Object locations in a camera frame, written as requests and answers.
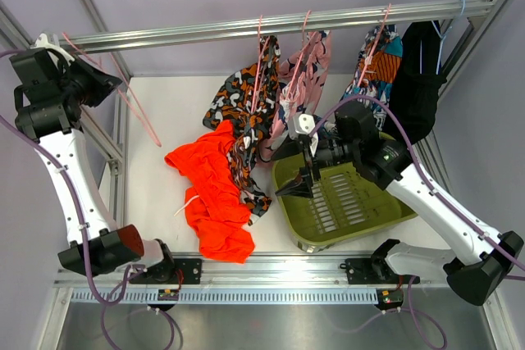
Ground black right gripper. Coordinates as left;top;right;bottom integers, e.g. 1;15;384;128
272;131;359;198

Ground pink hanger of orange shorts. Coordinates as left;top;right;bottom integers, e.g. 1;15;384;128
62;32;162;148

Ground bright orange shorts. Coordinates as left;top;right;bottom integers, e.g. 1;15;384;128
164;120;255;264

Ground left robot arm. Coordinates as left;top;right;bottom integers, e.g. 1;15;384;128
10;44;176;284

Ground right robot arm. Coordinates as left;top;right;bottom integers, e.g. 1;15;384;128
271;99;524;306

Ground pink hanger of camouflage shorts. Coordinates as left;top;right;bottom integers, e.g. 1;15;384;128
250;15;269;114

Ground grey orange camouflage shorts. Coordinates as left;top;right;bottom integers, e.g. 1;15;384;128
203;35;281;217

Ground pink floral shorts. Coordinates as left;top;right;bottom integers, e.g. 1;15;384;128
258;30;332;162

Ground pink hanger of blue shorts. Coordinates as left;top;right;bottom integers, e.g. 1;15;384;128
357;3;391;87

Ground blue orange patterned shorts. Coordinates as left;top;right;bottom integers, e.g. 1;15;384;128
317;25;403;139

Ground black mesh shorts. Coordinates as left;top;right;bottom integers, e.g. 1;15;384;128
389;21;446;144

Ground pink hanger of floral shorts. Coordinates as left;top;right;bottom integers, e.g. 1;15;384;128
279;11;331;106

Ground light blue hanger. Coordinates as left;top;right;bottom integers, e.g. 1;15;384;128
431;0;467;75

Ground olive green plastic basket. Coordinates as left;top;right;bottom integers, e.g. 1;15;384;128
277;139;417;253

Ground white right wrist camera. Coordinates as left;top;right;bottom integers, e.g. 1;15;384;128
288;113;319;157

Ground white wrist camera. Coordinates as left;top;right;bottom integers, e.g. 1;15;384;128
288;113;319;157
30;32;75;63

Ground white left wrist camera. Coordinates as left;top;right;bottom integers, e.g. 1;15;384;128
30;32;75;63

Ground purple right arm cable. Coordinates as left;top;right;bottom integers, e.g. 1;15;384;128
307;94;525;349

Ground white slotted cable duct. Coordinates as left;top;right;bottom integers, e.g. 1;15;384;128
70;288;379;305

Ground aluminium frame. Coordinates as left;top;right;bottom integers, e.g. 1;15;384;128
0;0;525;350

